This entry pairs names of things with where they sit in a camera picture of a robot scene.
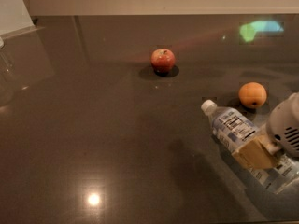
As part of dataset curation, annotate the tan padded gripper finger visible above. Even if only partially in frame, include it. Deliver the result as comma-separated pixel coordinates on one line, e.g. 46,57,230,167
233,135,282,169

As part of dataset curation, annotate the blue label plastic water bottle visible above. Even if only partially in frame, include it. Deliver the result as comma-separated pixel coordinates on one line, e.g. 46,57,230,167
201,100,299,193

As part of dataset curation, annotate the orange fruit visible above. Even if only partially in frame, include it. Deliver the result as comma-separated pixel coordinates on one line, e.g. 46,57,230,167
238,82,267,109

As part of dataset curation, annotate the red apple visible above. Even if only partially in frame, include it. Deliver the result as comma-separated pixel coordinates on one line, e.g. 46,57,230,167
150,49,176,73

